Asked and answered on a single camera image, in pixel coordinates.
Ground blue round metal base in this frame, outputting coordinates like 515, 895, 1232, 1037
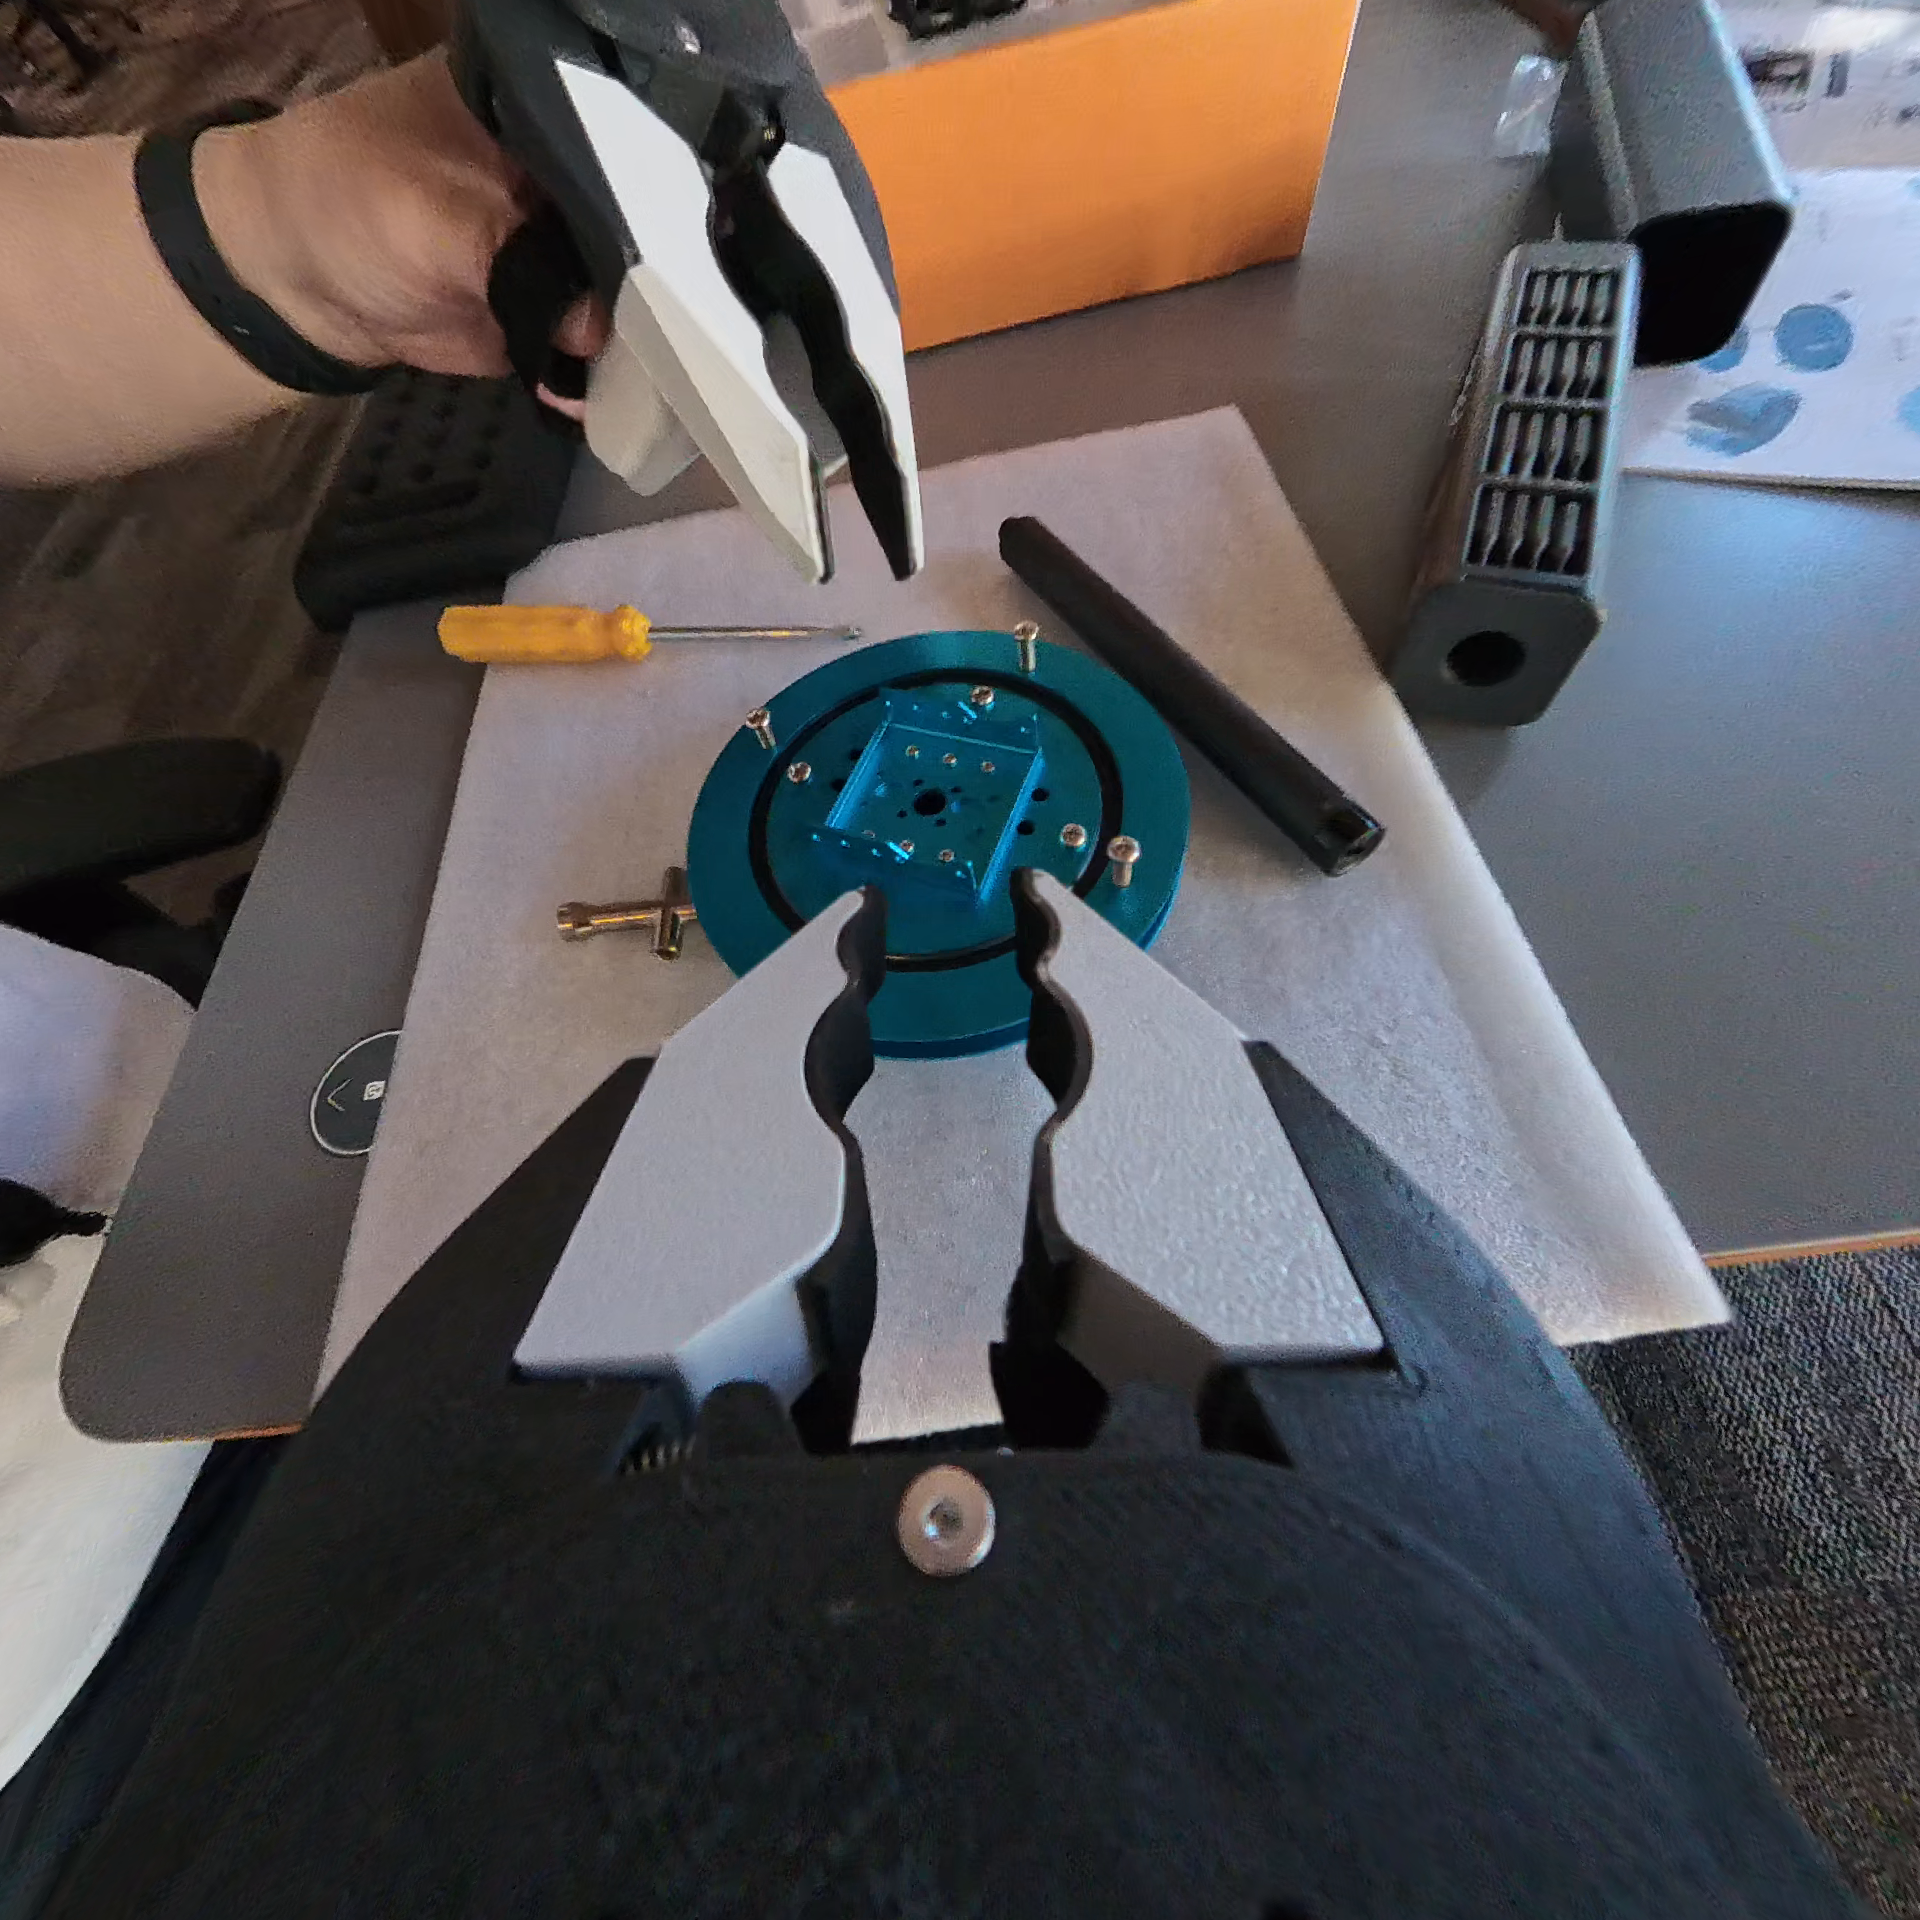
685, 620, 1198, 1068

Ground person's left hand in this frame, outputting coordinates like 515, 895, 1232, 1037
192, 45, 619, 426

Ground dark grey case sleeve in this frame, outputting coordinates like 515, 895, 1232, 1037
1552, 0, 1798, 374

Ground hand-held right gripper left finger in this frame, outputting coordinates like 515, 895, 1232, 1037
509, 884, 891, 1450

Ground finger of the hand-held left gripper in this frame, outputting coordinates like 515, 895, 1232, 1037
555, 58, 837, 587
719, 141, 928, 587

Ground black wristband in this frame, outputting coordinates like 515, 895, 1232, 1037
131, 99, 387, 399

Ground black round desk badge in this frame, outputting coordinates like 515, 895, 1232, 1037
309, 1028, 406, 1160

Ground yellow-handled screwdriver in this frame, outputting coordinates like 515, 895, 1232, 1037
435, 600, 864, 668

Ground black office chair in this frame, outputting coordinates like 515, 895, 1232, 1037
0, 362, 582, 1004

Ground white foam sheet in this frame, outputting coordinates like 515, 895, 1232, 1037
319, 405, 1736, 1429

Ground instruction sheet blue prints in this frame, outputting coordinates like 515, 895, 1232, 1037
1626, 167, 1920, 497

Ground black electric screwdriver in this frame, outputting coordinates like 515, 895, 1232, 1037
996, 513, 1386, 882

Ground black lanyard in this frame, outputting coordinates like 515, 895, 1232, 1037
0, 1175, 112, 1274

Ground metal cross wrench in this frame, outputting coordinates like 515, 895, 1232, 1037
555, 867, 702, 965

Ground clear plastic bag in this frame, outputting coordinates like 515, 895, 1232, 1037
1493, 52, 1570, 161

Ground orange cardboard box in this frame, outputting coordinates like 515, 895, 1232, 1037
817, 0, 1361, 356

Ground black screwdriver bit holder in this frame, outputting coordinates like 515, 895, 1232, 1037
1386, 240, 1647, 732

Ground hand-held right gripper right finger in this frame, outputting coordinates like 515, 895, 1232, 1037
990, 869, 1390, 1453

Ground grey desk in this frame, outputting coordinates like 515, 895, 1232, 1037
59, 0, 1920, 1446

